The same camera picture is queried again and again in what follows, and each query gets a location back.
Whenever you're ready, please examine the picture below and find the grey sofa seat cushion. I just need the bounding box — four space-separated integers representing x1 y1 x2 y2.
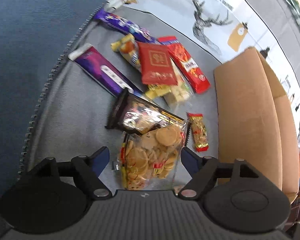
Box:
18 7 221 193

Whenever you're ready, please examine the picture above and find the small red gold candy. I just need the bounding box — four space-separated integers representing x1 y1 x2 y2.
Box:
187 113 209 152

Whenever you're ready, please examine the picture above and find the brown cardboard box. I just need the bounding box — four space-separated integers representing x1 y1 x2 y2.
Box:
214 47 300 202

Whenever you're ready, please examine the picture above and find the red square snack packet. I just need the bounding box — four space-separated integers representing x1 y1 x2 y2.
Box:
137 42 178 86

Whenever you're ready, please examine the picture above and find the deer print sofa cover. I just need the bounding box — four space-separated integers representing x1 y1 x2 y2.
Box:
103 0 300 140

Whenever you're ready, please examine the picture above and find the purple tube snack pack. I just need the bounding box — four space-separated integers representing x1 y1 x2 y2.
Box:
68 43 143 97

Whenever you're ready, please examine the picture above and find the yellow snack wrapper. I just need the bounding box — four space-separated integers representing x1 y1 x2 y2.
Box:
110 34 141 72

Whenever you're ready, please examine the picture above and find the clear pack of beige cakes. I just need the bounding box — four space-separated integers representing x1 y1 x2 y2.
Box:
145 62 192 108

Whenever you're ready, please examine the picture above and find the purple candy bar wrapper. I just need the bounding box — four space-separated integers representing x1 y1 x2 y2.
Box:
93 8 160 44

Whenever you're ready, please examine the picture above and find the black clear snack bag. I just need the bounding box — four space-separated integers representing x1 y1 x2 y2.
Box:
106 89 186 135

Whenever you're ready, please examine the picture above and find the clear bag of round crackers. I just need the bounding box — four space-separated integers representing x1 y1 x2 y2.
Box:
118 120 189 191

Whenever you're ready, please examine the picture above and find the long red snack pack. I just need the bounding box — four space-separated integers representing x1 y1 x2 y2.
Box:
158 36 210 94

